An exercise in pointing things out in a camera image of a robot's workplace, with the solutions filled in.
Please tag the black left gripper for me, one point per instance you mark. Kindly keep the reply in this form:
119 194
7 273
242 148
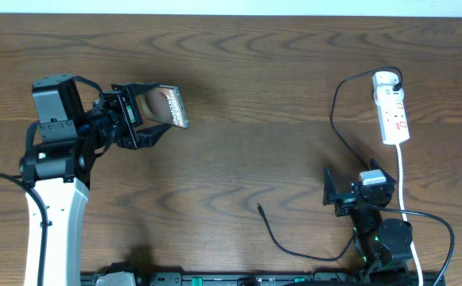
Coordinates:
128 117

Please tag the white power strip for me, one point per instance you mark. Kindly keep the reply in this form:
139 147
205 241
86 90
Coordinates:
392 115

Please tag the gold Galaxy smartphone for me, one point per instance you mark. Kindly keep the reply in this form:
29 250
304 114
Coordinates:
164 104

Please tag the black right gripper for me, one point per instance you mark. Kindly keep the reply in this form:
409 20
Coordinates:
347 201

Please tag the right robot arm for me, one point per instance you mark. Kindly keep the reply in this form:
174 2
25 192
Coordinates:
384 243

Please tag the white USB charger plug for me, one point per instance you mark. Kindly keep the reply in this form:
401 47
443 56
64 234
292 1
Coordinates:
386 78

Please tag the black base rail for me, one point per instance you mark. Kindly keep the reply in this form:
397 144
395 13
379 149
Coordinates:
123 274

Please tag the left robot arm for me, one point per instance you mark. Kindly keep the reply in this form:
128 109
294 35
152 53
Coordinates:
78 122

